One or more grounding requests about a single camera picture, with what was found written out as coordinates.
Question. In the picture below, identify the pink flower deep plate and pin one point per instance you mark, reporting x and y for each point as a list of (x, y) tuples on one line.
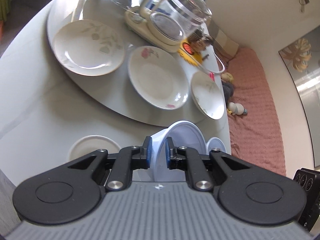
[(158, 78)]

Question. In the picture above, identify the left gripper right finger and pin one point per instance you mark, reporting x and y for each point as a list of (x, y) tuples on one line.
[(194, 165)]

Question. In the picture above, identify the dark monkey plush toy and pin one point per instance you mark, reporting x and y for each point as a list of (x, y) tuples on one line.
[(228, 91)]

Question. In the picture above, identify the plaid pillow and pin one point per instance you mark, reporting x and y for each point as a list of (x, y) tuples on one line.
[(226, 47)]

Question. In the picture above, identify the glass electric kettle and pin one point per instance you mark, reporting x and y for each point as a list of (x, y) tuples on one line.
[(189, 14)]

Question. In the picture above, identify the grey penguin plush toy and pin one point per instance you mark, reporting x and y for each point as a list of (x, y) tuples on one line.
[(236, 109)]

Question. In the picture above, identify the gold leaf wall painting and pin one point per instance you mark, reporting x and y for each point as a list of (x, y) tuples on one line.
[(301, 58)]

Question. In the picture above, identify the pink blanket sofa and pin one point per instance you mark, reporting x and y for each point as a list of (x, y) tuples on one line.
[(255, 137)]

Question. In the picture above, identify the yellow sunflower coaster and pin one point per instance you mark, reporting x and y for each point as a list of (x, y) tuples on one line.
[(189, 55)]

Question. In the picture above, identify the beige plush toy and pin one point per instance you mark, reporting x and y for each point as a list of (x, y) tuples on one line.
[(227, 77)]

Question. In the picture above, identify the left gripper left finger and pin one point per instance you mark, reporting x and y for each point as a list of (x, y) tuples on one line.
[(123, 163)]

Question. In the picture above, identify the brown dog figurine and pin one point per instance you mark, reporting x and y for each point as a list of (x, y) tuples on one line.
[(199, 41)]

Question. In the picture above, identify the floral deep plate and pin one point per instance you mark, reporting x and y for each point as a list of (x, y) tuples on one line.
[(207, 96)]

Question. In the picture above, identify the white bowl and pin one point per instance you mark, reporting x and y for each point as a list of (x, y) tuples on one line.
[(215, 142), (183, 134), (91, 143)]

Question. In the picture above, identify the cream kettle base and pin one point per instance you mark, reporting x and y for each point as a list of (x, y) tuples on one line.
[(146, 30)]

